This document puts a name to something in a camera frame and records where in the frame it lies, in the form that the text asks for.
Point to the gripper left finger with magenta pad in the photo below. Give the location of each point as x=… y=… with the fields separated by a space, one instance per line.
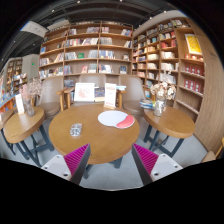
x=70 y=167

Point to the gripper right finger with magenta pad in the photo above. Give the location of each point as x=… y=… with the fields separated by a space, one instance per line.
x=152 y=167

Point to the grey computer mouse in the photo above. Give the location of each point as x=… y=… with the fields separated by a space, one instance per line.
x=75 y=129

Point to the white and red mouse pad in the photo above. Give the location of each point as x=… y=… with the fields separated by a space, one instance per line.
x=114 y=118

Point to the round wooden right table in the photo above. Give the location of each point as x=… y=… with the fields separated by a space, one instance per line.
x=172 y=123

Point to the round wooden left table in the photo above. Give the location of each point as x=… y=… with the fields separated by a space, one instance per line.
x=21 y=126

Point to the stack of books on table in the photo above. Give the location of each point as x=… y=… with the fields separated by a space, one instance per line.
x=146 y=104

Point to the beige left armchair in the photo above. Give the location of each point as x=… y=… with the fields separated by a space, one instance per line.
x=52 y=96

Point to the beige armchair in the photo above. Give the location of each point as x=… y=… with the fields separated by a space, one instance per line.
x=134 y=93
x=52 y=96
x=99 y=79

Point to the beige centre armchair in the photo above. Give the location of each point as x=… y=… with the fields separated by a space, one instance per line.
x=99 y=79

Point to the glass vase with white flowers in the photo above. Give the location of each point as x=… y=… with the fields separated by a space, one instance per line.
x=163 y=92

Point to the white framed picture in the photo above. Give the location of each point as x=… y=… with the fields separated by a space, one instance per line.
x=84 y=92

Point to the beige right armchair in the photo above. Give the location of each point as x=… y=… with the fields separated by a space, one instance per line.
x=134 y=93

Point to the white sign stand on table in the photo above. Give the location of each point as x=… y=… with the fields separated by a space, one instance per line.
x=110 y=95

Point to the small white card sign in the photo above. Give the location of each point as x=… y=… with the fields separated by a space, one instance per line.
x=19 y=104

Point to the glass vase with pink flowers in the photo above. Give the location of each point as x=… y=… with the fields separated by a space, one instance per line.
x=28 y=92

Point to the wooden bookshelf far left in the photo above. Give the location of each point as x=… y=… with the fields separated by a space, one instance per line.
x=12 y=78

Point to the yellow poster on shelf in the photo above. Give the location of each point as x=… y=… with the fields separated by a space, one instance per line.
x=193 y=44

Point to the wooden bookshelf right wall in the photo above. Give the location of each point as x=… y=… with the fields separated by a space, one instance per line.
x=160 y=54

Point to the wooden bookshelf wall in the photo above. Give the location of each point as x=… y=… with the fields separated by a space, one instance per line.
x=160 y=54
x=87 y=47

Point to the wooden bookshelf centre wall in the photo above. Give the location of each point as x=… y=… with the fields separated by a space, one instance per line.
x=87 y=47

